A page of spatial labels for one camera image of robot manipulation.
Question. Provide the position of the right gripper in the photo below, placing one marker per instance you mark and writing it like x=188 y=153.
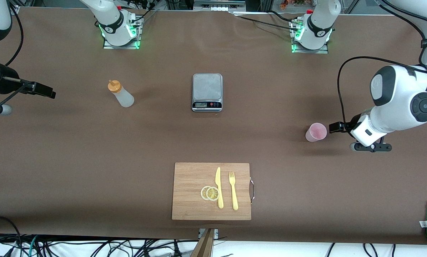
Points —
x=9 y=84

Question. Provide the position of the pink plastic cup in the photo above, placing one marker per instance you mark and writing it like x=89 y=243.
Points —
x=316 y=132

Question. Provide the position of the lemon slice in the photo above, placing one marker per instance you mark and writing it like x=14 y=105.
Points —
x=202 y=193
x=212 y=193

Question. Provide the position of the translucent squeeze bottle orange cap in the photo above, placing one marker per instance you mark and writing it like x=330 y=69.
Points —
x=122 y=97

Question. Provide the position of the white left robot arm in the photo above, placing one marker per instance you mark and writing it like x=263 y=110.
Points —
x=399 y=92

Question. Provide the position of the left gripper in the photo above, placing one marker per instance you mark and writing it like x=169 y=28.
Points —
x=350 y=125

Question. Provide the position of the yellow plastic knife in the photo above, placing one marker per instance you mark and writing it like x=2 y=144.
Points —
x=219 y=185

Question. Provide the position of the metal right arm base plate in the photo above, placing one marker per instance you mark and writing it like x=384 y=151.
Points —
x=120 y=45

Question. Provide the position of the white power strip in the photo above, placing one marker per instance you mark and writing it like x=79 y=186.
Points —
x=219 y=5

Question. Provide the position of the wooden post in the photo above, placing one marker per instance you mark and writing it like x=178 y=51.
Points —
x=204 y=246

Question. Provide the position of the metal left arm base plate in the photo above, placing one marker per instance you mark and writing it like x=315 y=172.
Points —
x=310 y=51

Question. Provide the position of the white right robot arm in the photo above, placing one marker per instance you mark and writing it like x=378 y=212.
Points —
x=110 y=19

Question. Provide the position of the silver digital kitchen scale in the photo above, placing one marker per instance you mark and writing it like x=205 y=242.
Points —
x=207 y=87

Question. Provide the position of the yellow plastic fork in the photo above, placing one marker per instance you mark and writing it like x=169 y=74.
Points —
x=234 y=194

